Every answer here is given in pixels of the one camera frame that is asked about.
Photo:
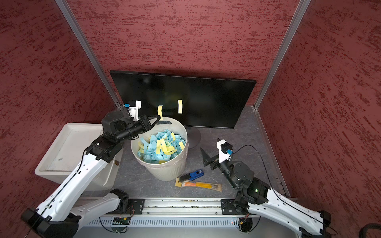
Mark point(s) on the aluminium frame post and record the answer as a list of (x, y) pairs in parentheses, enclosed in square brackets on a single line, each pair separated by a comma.
[(287, 39), (79, 34)]

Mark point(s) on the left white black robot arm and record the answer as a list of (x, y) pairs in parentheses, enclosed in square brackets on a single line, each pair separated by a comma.
[(95, 158)]

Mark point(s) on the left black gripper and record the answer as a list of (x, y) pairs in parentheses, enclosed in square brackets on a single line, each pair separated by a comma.
[(145, 123)]

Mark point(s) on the white waste basket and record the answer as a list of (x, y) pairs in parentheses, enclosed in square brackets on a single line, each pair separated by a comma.
[(170, 170)]

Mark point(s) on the right aluminium frame post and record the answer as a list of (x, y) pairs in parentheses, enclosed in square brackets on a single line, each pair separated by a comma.
[(287, 39)]

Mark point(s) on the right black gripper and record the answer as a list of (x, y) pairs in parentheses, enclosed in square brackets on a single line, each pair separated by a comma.
[(207, 160)]

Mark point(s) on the blue and black stapler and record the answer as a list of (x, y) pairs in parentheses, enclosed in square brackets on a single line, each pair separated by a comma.
[(192, 176)]

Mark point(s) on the white styrofoam box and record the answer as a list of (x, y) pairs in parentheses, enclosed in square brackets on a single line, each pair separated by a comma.
[(65, 153)]

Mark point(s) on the yellow sticky note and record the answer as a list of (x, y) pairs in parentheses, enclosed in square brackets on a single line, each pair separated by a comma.
[(159, 111), (180, 106)]

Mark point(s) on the black computer monitor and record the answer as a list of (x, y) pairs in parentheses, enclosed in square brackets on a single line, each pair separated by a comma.
[(207, 102)]

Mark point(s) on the left aluminium frame post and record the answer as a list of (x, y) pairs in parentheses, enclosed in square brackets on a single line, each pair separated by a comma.
[(79, 34)]

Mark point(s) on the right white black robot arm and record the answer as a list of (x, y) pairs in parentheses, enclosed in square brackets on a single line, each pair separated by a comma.
[(259, 198)]

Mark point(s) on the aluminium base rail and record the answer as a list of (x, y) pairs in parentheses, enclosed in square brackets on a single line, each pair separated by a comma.
[(184, 206)]

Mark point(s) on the pile of paper strips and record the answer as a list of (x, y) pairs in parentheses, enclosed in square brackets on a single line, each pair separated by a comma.
[(161, 147)]

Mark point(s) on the round monitor stand base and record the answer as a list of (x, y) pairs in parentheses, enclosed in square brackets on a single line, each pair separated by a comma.
[(193, 136)]

